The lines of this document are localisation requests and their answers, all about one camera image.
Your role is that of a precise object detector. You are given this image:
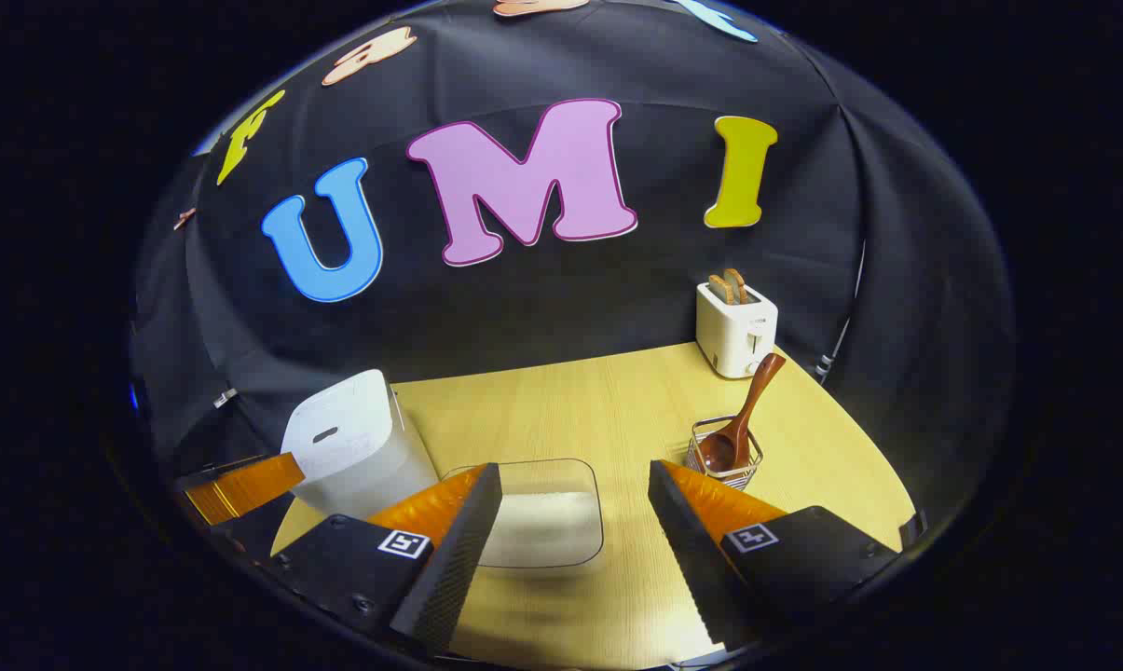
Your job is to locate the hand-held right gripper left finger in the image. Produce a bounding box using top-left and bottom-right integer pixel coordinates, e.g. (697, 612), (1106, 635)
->
(267, 463), (504, 655)

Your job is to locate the brown wooden spoon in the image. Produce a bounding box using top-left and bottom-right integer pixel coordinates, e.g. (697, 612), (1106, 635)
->
(698, 352), (787, 473)

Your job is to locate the black backdrop cloth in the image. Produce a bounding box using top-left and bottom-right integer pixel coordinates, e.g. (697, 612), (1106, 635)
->
(128, 0), (1019, 560)

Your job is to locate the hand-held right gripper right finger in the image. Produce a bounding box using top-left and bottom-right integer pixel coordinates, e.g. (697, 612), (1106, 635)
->
(648, 459), (900, 653)

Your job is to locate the white rice cooker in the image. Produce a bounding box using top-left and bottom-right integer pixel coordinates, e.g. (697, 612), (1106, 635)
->
(281, 369), (441, 520)

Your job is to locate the white toaster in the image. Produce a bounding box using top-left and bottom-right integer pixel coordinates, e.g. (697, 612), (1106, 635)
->
(695, 280), (779, 379)

